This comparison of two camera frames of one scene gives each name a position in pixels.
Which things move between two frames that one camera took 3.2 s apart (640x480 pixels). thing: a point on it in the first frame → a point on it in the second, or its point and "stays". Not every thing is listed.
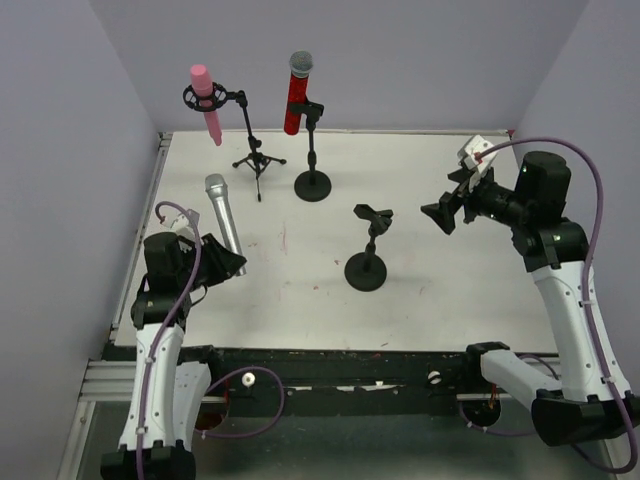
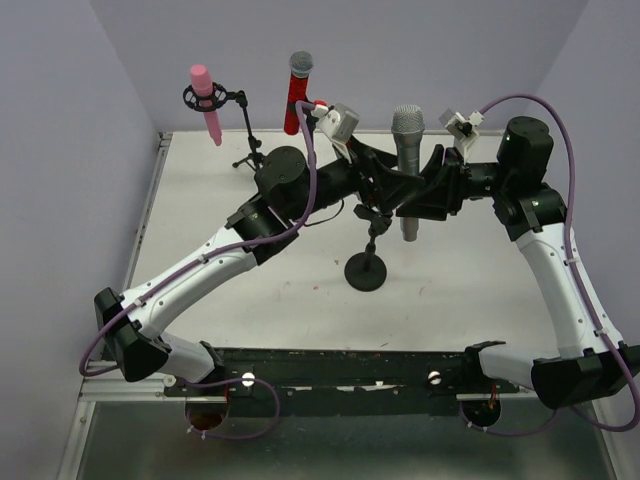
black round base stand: (367, 271) stays
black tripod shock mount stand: (220, 96) stays
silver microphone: (217, 185) → (408, 124)
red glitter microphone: (300, 66) stays
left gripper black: (208, 257) → (367, 174)
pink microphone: (203, 87) stays
